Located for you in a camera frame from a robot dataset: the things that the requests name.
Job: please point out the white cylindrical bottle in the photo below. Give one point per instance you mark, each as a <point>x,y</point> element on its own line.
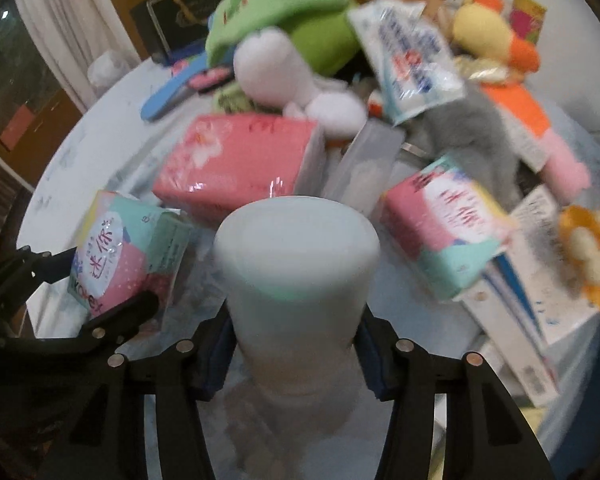
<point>295,270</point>

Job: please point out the pink tissue pack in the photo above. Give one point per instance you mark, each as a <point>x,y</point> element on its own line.
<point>230,160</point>

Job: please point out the blue boomerang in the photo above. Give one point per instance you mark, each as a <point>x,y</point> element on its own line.
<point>165,100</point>

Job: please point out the white plastic bag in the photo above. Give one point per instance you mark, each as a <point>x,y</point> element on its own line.
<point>107,70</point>

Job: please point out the black gift box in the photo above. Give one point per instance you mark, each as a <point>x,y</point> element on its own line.
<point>170,15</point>

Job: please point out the clear plastic box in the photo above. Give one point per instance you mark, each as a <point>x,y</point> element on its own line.
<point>365,170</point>

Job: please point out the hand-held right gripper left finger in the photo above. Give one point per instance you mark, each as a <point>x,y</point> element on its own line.
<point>215,360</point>

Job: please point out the green plush toy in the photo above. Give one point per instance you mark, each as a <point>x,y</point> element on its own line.
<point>290,10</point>

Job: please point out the wooden cabinet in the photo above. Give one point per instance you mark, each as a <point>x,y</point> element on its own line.
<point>30,125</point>

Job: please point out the pink and teal pad pack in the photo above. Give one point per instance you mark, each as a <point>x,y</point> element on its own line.
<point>445,230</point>
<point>115,255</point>

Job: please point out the white box with blue stripe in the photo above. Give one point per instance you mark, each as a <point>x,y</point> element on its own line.
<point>545,260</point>

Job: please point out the pink plastic toy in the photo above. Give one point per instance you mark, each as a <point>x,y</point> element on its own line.
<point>205,77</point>

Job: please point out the yellow packet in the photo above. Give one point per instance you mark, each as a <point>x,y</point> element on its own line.
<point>480,67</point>

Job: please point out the white goose plush toy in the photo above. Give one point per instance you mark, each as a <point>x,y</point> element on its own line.
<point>275,65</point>

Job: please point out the pink yellow carton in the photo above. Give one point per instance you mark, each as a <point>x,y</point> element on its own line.
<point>527,17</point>

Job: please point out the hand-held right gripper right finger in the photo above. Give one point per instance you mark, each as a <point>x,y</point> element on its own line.
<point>375,365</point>

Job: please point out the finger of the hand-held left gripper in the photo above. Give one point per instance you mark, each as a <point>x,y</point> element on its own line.
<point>122,317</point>
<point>35,265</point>

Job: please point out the grey plush toy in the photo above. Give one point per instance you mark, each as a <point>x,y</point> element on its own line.
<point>460,130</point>

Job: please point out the white curtain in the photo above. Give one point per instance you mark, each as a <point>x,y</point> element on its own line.
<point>80,10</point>

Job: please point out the yellow flower plush toy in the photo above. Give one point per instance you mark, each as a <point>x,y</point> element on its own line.
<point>587,250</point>

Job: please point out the white box with red stripe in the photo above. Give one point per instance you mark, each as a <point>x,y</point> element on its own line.
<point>520,350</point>

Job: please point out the blue and white wipes pack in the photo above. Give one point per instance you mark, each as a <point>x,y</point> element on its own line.
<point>410,55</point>

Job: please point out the yellow duck plush toy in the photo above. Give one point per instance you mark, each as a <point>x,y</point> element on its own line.
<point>485,25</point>

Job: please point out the metal clip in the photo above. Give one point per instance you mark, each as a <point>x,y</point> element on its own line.
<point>412,150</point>

